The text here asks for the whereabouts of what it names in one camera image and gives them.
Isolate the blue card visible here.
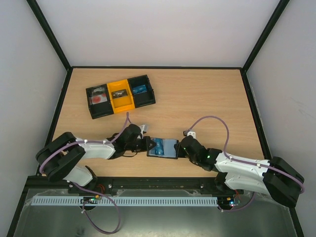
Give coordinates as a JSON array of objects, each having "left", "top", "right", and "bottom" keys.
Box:
[
  {"left": 150, "top": 138, "right": 164, "bottom": 156},
  {"left": 132, "top": 84, "right": 147, "bottom": 94}
]

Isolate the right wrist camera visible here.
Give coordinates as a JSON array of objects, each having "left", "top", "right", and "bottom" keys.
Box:
[{"left": 183, "top": 130, "right": 196, "bottom": 139}]

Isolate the black card holder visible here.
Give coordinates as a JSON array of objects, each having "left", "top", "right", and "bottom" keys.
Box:
[{"left": 147, "top": 139, "right": 179, "bottom": 159}]

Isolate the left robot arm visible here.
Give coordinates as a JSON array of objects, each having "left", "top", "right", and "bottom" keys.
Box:
[{"left": 36, "top": 124, "right": 148, "bottom": 187}]

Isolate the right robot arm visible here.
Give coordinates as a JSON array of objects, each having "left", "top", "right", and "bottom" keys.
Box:
[{"left": 174, "top": 135, "right": 304, "bottom": 208}]

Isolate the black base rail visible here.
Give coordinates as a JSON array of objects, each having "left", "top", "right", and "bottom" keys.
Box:
[{"left": 26, "top": 175, "right": 288, "bottom": 198}]

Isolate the dark picture card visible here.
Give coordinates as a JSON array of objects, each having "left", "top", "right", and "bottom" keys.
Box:
[{"left": 112, "top": 89, "right": 129, "bottom": 99}]

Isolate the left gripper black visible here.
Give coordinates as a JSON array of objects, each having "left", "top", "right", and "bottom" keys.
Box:
[{"left": 125, "top": 136, "right": 156, "bottom": 153}]

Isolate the blue card in bin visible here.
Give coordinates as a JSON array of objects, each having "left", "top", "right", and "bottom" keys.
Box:
[{"left": 132, "top": 84, "right": 147, "bottom": 94}]

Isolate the yellow bin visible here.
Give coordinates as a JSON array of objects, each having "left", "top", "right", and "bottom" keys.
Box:
[{"left": 107, "top": 79, "right": 135, "bottom": 114}]

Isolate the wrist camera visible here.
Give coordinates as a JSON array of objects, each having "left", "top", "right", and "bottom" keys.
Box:
[
  {"left": 138, "top": 124, "right": 148, "bottom": 139},
  {"left": 183, "top": 130, "right": 196, "bottom": 139}
]

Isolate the light blue cable duct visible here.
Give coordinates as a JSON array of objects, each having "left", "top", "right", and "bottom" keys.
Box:
[{"left": 31, "top": 196, "right": 218, "bottom": 207}]

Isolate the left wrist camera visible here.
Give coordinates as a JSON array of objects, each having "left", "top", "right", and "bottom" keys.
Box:
[{"left": 138, "top": 124, "right": 148, "bottom": 139}]

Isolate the black cage frame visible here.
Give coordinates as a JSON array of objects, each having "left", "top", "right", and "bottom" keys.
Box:
[{"left": 6, "top": 0, "right": 316, "bottom": 237}]

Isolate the red white card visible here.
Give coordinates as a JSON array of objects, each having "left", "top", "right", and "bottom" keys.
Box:
[{"left": 91, "top": 87, "right": 108, "bottom": 105}]

